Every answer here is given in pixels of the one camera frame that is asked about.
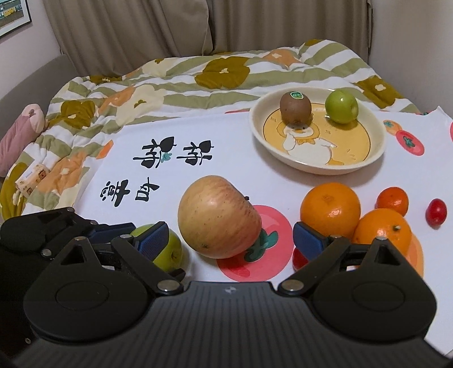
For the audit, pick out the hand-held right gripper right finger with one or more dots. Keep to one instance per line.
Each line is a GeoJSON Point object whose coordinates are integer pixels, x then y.
{"type": "Point", "coordinates": [307, 240]}

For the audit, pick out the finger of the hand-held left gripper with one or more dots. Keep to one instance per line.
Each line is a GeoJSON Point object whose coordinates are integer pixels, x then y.
{"type": "Point", "coordinates": [177, 275]}
{"type": "Point", "coordinates": [109, 230]}

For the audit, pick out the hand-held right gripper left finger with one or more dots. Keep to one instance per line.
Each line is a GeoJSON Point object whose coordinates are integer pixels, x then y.
{"type": "Point", "coordinates": [154, 241]}

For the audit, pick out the green jujube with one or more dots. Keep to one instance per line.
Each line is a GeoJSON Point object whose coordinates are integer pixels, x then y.
{"type": "Point", "coordinates": [170, 253]}
{"type": "Point", "coordinates": [341, 106]}

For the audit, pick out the red cherry tomato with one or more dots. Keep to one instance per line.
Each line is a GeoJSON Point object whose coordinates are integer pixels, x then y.
{"type": "Point", "coordinates": [299, 261]}
{"type": "Point", "coordinates": [436, 212]}

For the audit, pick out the large orange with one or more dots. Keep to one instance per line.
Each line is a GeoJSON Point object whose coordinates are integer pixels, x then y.
{"type": "Point", "coordinates": [331, 208]}

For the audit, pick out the large red-yellow apple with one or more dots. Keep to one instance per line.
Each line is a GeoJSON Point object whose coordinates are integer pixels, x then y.
{"type": "Point", "coordinates": [216, 216]}

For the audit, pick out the orange with green stem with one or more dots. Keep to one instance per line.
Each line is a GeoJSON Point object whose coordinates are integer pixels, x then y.
{"type": "Point", "coordinates": [382, 228]}

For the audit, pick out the cream duck-print bowl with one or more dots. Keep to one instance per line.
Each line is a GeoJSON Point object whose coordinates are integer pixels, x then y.
{"type": "Point", "coordinates": [318, 157]}

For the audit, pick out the small orange tomato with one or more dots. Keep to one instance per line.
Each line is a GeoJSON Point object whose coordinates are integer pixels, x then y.
{"type": "Point", "coordinates": [392, 200]}

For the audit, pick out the tissue pack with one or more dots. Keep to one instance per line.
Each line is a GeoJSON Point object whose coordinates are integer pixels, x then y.
{"type": "Point", "coordinates": [32, 180]}

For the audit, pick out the pink plush pillow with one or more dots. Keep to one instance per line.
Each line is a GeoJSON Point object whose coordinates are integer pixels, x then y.
{"type": "Point", "coordinates": [17, 141]}

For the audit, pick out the white persimmon-print cloth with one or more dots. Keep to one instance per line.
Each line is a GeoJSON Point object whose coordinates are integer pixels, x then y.
{"type": "Point", "coordinates": [212, 148]}

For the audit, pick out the brown kiwi with green sticker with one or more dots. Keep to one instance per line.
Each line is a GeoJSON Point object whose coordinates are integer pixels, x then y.
{"type": "Point", "coordinates": [295, 108]}

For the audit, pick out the grey upholstered headboard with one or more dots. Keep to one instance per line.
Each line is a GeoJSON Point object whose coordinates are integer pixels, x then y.
{"type": "Point", "coordinates": [42, 74]}

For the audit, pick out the floral striped quilt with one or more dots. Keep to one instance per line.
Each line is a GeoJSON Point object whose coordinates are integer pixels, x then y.
{"type": "Point", "coordinates": [212, 74]}

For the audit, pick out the beige curtain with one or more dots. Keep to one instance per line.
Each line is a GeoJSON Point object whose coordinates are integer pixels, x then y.
{"type": "Point", "coordinates": [290, 24]}
{"type": "Point", "coordinates": [124, 28]}

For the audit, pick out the framed wall picture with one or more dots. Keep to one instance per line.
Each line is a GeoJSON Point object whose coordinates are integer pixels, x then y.
{"type": "Point", "coordinates": [14, 14]}

